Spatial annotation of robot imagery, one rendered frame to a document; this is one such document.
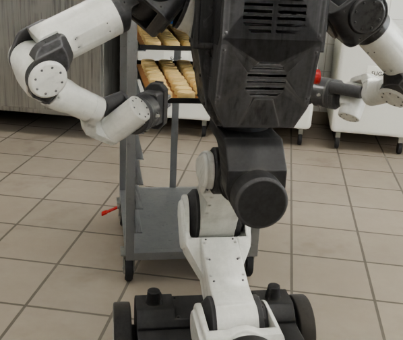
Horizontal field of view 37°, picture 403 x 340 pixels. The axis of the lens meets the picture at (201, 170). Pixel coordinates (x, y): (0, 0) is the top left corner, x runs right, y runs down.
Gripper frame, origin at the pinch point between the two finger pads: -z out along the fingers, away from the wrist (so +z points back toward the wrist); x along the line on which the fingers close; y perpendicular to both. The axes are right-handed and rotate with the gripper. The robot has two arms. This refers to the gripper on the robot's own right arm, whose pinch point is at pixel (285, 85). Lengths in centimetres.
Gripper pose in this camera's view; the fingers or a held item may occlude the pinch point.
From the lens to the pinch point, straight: 189.8
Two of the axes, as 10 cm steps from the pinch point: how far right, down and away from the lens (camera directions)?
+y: -5.8, 2.5, -7.7
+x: 0.5, -9.4, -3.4
